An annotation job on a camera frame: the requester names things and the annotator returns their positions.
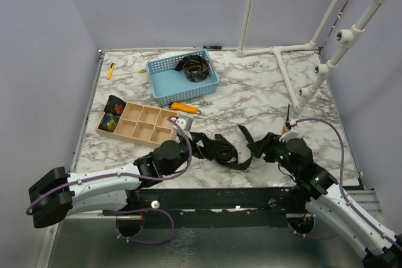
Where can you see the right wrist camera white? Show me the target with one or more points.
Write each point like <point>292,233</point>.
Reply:
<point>289,131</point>

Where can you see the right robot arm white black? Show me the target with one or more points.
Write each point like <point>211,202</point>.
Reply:
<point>318,192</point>

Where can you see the rolled black orange tie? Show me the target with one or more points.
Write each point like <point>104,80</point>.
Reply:
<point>194,67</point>

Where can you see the orange handle screwdriver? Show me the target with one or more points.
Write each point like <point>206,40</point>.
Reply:
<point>287,114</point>

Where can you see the black mounting rail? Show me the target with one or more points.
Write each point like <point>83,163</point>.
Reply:
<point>218,208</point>

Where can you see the white PVC pipe frame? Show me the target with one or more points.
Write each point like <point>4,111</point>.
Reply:
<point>297,101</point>

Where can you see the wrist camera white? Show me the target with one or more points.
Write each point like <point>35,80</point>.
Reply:
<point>289,131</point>
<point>184,123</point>

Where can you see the rolled dark red-leaf tie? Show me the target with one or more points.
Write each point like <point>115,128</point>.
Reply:
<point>114,105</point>

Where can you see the green black marker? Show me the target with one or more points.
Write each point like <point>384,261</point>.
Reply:
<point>212,47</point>

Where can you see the brown blue floral tie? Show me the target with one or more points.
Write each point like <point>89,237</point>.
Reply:
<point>225,153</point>

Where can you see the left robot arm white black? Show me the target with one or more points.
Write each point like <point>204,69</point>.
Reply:
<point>58,193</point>

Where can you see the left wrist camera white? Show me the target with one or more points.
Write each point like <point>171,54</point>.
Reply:
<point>184,123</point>

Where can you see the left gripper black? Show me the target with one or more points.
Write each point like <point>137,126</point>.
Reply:
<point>202,152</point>

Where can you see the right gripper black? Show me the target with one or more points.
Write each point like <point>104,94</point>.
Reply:
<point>267,145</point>

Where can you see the wooden compartment tray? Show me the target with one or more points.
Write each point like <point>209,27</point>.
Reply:
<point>143,125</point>

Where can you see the orange utility knife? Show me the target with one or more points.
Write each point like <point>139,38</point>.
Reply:
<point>184,108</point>

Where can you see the blue perforated plastic basket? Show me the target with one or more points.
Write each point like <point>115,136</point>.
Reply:
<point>170,86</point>

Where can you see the rolled blue yellow-leaf tie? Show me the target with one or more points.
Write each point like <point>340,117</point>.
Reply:
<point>109,122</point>

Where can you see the white PVC pipe rack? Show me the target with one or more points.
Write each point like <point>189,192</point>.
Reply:
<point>346,39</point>

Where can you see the small yellow utility knife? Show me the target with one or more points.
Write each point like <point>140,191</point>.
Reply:
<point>111,69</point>

